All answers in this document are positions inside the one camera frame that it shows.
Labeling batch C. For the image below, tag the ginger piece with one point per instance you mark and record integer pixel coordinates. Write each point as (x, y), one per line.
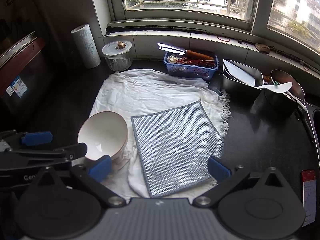
(121, 45)

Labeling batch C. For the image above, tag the white fringed cloth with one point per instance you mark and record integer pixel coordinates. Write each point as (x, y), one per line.
(140, 92)

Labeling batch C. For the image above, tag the brown lump on sill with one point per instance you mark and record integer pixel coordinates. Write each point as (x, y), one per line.
(262, 48)

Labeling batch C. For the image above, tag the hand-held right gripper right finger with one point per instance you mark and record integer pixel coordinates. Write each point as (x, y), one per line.
(218, 167)

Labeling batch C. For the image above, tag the blue plastic basket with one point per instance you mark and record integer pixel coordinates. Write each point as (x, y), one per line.
(190, 71)

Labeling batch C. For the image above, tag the orange carrot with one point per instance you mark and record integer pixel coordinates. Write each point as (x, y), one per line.
(200, 55)

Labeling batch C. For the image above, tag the white paper towel roll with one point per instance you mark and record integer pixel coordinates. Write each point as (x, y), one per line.
(85, 45)

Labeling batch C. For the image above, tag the glass jar with lid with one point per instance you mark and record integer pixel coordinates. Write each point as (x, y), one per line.
(117, 57)

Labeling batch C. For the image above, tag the white window frame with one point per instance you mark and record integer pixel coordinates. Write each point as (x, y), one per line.
(257, 5)

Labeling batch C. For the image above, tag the red rubber band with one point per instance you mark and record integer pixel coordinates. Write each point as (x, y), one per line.
(223, 36)
(303, 67)

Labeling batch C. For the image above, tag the red and white box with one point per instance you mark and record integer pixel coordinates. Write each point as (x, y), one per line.
(308, 195)

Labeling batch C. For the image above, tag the white rice paddle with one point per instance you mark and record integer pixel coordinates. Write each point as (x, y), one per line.
(281, 87)

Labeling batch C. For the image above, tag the white flat board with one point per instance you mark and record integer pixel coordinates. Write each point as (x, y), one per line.
(240, 73)

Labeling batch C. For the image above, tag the garlic bulb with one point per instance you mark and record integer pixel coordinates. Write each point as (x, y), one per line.
(172, 58)

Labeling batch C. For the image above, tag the dark red kitchen appliance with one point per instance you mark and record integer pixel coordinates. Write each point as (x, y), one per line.
(22, 75)

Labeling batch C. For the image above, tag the steel kitchen knife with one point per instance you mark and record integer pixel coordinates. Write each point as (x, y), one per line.
(170, 48)

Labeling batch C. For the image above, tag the round steel pot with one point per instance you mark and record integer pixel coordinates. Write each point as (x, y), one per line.
(277, 102)

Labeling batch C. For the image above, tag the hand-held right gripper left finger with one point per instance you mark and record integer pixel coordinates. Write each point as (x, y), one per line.
(100, 168)

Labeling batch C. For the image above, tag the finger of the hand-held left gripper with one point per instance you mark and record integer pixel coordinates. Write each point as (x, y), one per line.
(75, 151)
(37, 138)

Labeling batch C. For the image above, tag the silver mesh dishcloth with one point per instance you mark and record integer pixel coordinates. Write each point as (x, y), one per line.
(175, 142)

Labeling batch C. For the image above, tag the dried red chilies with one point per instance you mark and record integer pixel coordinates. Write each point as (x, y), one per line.
(195, 62)

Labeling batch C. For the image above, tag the rectangular steel container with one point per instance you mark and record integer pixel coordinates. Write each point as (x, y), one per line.
(237, 90)

